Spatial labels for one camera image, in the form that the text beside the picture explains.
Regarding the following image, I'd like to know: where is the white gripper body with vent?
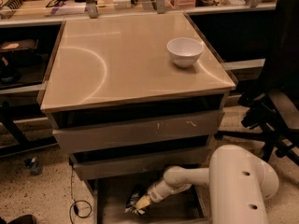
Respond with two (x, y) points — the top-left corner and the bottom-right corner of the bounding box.
(147, 184), (164, 203)

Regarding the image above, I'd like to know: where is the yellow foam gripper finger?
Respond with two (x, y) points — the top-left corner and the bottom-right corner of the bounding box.
(135, 194), (151, 210)

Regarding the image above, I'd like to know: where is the blue chip bag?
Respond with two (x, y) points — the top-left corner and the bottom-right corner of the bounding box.
(125, 184), (147, 216)

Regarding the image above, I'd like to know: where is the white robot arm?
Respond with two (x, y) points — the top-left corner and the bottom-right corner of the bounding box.
(135, 145), (279, 224)

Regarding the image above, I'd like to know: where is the middle grey drawer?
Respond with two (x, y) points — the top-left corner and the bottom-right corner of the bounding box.
(70, 147), (208, 180)

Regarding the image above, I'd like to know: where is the bottom grey open drawer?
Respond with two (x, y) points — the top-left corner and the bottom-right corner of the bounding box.
(94, 169), (209, 224)

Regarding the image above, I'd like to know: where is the top grey drawer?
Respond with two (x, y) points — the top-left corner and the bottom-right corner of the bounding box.
(53, 110), (224, 153)

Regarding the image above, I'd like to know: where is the drawer cabinet with beige top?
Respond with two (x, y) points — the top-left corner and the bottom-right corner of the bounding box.
(36, 11), (238, 224)

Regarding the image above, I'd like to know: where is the dark shoe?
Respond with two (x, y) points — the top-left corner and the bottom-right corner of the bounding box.
(8, 215), (36, 224)

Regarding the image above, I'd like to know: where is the black office chair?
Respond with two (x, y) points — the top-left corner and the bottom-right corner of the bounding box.
(215, 0), (299, 165)

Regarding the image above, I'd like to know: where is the white bowl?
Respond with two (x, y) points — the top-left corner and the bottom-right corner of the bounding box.
(166, 37), (204, 68)

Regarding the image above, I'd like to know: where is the coiled soldering stand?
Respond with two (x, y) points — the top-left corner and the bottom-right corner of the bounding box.
(0, 0), (22, 20)

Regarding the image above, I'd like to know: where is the black cable on floor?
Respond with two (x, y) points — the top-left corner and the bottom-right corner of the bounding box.
(68, 165), (93, 224)

